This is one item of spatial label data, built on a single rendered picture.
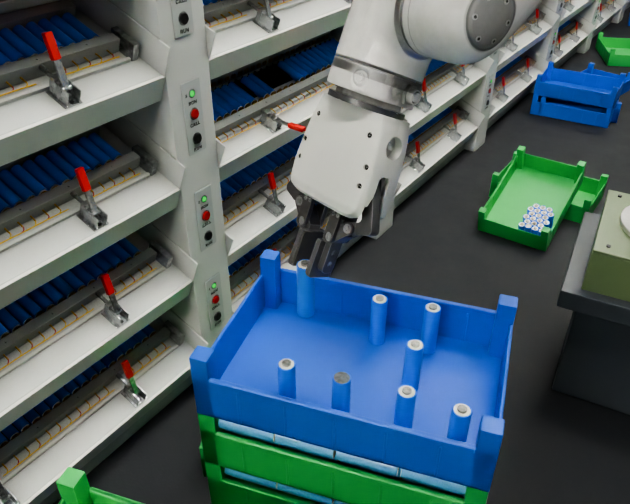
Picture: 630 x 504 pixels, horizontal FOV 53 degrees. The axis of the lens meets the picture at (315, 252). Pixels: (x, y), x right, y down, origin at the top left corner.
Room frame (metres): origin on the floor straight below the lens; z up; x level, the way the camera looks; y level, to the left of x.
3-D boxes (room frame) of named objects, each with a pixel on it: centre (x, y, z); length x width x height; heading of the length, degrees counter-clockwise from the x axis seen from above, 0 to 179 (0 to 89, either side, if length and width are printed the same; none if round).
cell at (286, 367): (0.45, 0.03, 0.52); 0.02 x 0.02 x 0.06
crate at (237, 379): (0.50, -0.05, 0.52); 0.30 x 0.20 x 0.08; 72
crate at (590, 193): (1.75, -0.73, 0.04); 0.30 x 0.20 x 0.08; 55
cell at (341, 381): (0.43, -0.03, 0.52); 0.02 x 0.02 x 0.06
